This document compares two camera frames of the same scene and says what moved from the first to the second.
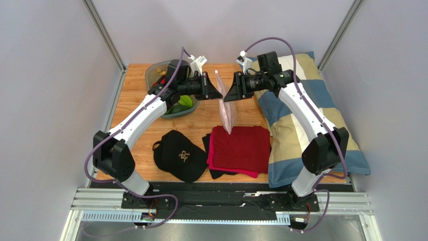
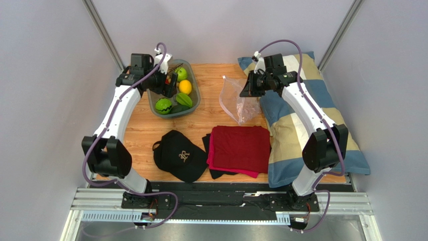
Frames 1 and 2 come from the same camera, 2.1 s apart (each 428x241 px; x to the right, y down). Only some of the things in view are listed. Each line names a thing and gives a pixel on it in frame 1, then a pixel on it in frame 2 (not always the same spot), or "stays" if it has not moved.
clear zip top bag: (227, 106) -> (242, 109)
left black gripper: (208, 91) -> (170, 90)
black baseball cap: (176, 154) stays
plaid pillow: (289, 135) stays
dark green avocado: (176, 108) stays
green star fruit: (185, 100) stays
